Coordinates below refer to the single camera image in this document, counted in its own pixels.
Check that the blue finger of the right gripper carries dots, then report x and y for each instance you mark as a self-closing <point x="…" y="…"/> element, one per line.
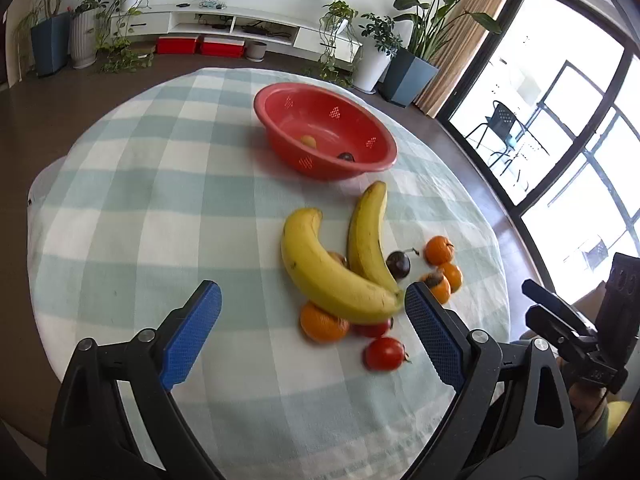
<point x="562" y="336"/>
<point x="557" y="306"/>

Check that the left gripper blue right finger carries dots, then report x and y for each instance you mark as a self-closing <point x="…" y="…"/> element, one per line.
<point x="438" y="333"/>

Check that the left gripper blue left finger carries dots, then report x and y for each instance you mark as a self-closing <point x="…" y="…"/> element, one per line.
<point x="185" y="331"/>

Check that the red tomato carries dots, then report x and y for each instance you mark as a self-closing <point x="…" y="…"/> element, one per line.
<point x="375" y="330"/>
<point x="385" y="354"/>

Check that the large orange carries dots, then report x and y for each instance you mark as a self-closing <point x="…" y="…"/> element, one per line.
<point x="438" y="284"/>

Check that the small tangerine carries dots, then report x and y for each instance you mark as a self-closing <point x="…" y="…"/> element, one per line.
<point x="453" y="274"/>
<point x="438" y="250"/>

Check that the dark cherry with stem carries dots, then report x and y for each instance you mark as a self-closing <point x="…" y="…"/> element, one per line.
<point x="399" y="263"/>

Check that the small tangerine top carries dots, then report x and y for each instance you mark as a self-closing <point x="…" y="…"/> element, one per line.
<point x="438" y="250"/>

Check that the curved yellow banana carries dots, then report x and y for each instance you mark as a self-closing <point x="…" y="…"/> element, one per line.
<point x="325" y="282"/>

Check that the orange tangerine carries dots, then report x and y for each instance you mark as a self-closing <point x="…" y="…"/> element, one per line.
<point x="320" y="326"/>

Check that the long yellow banana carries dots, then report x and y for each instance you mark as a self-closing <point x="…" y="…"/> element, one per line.
<point x="364" y="240"/>

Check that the brown longan fruit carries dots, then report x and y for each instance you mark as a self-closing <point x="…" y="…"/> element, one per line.
<point x="308" y="140"/>

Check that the dark plum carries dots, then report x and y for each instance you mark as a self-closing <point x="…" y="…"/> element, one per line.
<point x="346" y="156"/>

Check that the person's right hand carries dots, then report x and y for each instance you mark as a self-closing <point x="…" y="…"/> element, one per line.
<point x="588" y="402"/>

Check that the green white checkered tablecloth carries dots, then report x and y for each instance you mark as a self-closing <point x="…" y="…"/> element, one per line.
<point x="177" y="186"/>

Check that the black balcony chair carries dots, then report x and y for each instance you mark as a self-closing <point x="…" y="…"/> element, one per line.
<point x="509" y="130"/>

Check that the red plastic colander bowl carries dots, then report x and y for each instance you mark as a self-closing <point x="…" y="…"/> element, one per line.
<point x="289" y="110"/>

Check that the large leaf plant blue pot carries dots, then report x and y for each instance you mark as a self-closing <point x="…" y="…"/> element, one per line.
<point x="412" y="68"/>

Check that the trailing pothos on console left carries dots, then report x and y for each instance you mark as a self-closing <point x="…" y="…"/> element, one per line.
<point x="113" y="44"/>

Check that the trailing pothos on console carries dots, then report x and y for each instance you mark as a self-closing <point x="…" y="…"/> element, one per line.
<point x="337" y="20"/>
<point x="113" y="44"/>

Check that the red storage box right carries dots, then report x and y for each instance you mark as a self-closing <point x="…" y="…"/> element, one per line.
<point x="222" y="47"/>

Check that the red storage box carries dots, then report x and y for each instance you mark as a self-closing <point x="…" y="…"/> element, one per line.
<point x="222" y="47"/>
<point x="179" y="45"/>

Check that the red storage box left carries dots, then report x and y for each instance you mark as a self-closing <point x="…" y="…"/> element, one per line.
<point x="179" y="45"/>

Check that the small grey pot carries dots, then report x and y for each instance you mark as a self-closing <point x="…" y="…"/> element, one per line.
<point x="255" y="51"/>

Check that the bushy plant white pot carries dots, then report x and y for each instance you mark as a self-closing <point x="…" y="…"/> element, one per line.
<point x="380" y="44"/>

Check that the trailing pothos on console right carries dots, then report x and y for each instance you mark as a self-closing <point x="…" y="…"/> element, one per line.
<point x="337" y="20"/>

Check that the beige curtain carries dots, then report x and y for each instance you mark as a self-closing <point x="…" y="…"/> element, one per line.
<point x="465" y="37"/>

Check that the white tv console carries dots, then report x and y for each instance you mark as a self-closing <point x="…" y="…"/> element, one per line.
<point x="282" y="34"/>

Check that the plant in white ribbed pot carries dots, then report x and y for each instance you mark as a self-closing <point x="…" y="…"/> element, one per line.
<point x="83" y="29"/>

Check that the tall plant blue pot left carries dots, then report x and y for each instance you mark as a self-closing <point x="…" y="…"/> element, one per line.
<point x="49" y="29"/>

